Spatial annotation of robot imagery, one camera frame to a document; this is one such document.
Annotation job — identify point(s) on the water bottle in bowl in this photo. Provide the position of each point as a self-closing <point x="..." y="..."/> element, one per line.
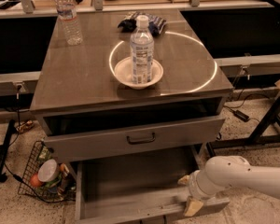
<point x="142" y="47"/>

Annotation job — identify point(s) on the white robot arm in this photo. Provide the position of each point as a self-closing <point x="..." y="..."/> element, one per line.
<point x="225" y="172"/>

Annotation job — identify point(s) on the grey drawer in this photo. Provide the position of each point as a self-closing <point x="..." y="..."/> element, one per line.
<point x="138" y="188"/>
<point x="134" y="139"/>

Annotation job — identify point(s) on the black stand leg left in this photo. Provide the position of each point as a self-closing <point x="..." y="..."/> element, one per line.
<point x="4" y="148"/>

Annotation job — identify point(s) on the white bowl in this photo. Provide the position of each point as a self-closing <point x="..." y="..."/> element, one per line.
<point x="123" y="74"/>

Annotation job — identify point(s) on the orange fruit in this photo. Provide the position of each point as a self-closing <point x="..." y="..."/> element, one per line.
<point x="35" y="182"/>

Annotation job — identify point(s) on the dark blue striped cloth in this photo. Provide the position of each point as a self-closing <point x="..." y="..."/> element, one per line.
<point x="155" y="23"/>

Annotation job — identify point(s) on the clear water bottle rear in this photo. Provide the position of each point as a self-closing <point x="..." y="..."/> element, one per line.
<point x="67" y="14"/>

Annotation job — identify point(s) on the black wire basket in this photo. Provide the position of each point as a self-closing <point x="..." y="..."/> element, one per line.
<point x="60" y="189"/>

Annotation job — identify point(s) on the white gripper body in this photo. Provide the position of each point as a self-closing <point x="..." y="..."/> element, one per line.
<point x="193" y="185"/>

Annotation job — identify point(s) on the black metal stand right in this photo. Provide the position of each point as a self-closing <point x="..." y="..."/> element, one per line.
<point x="257" y="137"/>

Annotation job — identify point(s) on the grey drawer cabinet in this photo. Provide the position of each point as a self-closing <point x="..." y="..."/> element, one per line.
<point x="77" y="91"/>

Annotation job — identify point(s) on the white lidded can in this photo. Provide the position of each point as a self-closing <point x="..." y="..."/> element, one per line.
<point x="48" y="171"/>

